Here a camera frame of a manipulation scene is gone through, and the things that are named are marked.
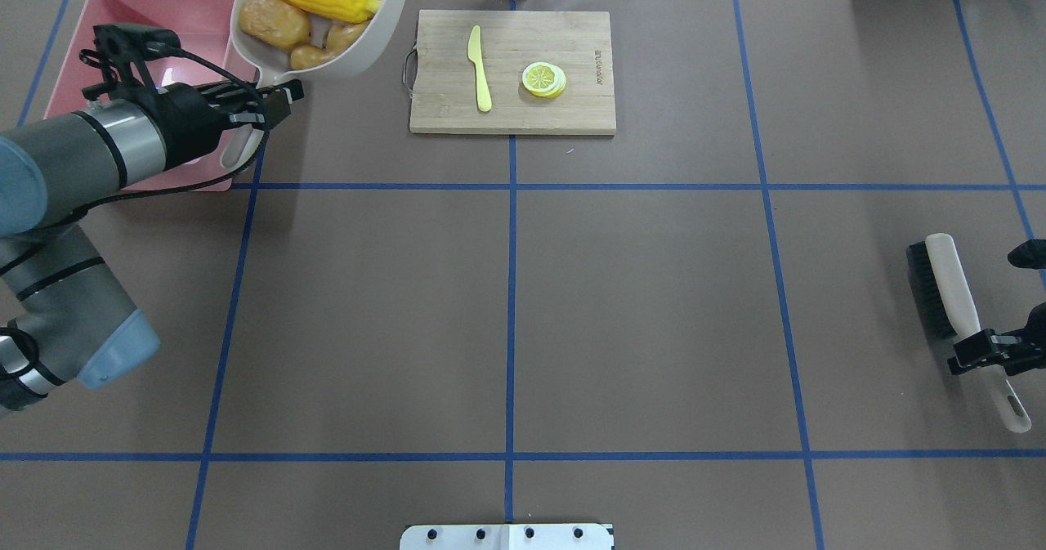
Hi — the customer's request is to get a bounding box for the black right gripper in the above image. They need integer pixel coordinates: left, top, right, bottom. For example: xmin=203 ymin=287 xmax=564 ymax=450
xmin=946 ymin=239 xmax=1044 ymax=376

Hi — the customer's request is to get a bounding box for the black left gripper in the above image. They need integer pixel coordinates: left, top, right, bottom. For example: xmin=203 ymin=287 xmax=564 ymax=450
xmin=79 ymin=24 xmax=304 ymax=159

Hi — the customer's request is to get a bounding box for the brown toy potato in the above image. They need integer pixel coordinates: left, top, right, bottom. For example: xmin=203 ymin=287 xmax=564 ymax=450
xmin=238 ymin=0 xmax=311 ymax=51

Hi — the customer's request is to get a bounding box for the brown toy ginger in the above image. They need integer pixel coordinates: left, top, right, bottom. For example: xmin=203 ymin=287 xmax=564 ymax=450
xmin=288 ymin=20 xmax=370 ymax=70

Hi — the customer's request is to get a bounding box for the beige hand brush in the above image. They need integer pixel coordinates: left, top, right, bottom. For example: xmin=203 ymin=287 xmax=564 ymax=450
xmin=905 ymin=233 xmax=1032 ymax=434

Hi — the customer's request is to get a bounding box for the beige dustpan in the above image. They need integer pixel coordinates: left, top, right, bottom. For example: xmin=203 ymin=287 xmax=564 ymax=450
xmin=221 ymin=0 xmax=426 ymax=171

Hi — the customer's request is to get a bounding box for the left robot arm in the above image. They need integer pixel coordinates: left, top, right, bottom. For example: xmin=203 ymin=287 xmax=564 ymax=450
xmin=1 ymin=24 xmax=304 ymax=416

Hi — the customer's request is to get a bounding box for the pink plastic bin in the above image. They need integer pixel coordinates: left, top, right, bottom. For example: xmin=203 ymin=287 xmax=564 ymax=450
xmin=43 ymin=0 xmax=264 ymax=193

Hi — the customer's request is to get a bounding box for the wooden cutting board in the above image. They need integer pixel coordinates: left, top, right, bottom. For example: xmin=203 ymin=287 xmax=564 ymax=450
xmin=409 ymin=9 xmax=617 ymax=136

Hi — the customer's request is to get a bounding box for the yellow toy knife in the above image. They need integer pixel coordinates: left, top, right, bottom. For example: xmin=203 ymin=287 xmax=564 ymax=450
xmin=467 ymin=25 xmax=493 ymax=114

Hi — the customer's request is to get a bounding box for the yellow lemon slice toy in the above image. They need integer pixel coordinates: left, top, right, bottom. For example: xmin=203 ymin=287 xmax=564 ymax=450
xmin=521 ymin=61 xmax=567 ymax=98

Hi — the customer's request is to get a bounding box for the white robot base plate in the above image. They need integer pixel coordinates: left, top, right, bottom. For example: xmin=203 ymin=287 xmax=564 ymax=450
xmin=399 ymin=523 xmax=615 ymax=549

